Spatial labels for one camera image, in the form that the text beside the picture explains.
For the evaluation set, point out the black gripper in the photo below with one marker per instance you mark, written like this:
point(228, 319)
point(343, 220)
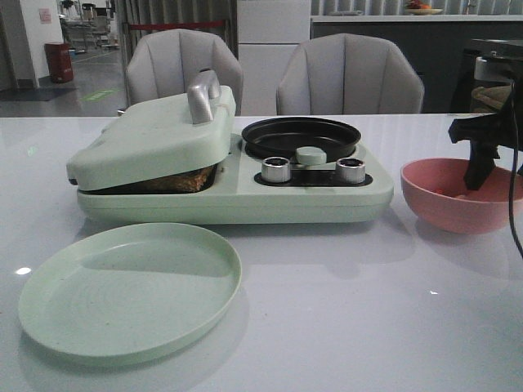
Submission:
point(486, 132)

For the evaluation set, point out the pink plastic bowl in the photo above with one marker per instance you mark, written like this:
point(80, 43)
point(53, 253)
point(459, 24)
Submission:
point(435, 191)

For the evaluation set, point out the bread slice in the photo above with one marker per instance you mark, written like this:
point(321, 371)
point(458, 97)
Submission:
point(186, 182)

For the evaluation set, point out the mint green breakfast maker base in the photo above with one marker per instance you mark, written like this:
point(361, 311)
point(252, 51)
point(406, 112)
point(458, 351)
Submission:
point(236, 198)

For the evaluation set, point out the beige sofa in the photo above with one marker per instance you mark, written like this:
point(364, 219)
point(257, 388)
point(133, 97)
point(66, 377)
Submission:
point(489, 99)

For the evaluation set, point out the dark grey washing machine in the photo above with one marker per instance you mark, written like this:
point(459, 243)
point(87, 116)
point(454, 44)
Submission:
point(461, 98)

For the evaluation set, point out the grey kitchen counter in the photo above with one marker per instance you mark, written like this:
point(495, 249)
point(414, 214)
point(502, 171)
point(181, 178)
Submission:
point(432, 44)

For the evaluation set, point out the right silver control knob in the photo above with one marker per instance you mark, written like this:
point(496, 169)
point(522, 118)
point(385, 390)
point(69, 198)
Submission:
point(350, 171)

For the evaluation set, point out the silver control knob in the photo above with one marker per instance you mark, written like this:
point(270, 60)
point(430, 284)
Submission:
point(350, 171)
point(276, 170)

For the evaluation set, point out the fruit plate on counter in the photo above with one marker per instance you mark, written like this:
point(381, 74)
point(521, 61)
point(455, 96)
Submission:
point(420, 8)

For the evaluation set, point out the right grey upholstered chair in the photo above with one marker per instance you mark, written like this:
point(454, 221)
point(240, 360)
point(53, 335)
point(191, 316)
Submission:
point(348, 73)

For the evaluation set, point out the grey upholstered chair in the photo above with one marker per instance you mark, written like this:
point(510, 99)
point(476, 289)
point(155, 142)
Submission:
point(348, 73)
point(164, 63)

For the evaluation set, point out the black round frying pan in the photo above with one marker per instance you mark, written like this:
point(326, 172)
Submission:
point(281, 137)

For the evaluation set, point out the left silver control knob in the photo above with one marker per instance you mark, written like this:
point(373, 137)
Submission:
point(276, 170)

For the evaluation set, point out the white refrigerator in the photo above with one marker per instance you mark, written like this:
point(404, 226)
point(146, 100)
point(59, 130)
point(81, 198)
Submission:
point(268, 32)

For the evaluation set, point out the red barrier belt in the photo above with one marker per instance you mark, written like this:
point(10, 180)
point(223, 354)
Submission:
point(168, 26)

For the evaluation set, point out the left grey upholstered chair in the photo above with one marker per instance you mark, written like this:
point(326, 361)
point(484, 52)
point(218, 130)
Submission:
point(164, 63)

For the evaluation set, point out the mint green round plate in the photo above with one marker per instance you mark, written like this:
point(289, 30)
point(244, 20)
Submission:
point(131, 294)

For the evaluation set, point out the red trash bin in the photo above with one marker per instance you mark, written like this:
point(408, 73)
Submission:
point(59, 62)

